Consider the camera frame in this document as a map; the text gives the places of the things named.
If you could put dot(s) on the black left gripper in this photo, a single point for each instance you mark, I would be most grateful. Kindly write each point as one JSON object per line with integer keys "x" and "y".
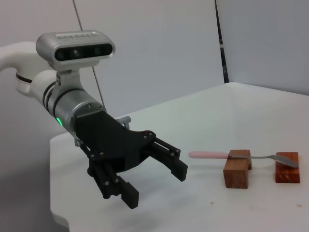
{"x": 103, "y": 135}

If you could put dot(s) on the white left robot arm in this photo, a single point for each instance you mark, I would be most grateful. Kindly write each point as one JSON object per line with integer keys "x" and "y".
{"x": 70, "y": 101}

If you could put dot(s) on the flat reddish wooden block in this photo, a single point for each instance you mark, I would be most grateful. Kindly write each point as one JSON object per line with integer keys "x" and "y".
{"x": 286, "y": 175}

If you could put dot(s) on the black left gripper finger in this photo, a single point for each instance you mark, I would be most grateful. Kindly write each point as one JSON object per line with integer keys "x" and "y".
{"x": 177, "y": 169}

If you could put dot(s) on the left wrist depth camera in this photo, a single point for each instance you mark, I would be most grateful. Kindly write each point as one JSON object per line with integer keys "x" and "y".
{"x": 72, "y": 41}

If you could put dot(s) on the notched wooden block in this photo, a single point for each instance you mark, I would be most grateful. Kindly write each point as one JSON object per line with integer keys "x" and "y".
{"x": 235, "y": 177}

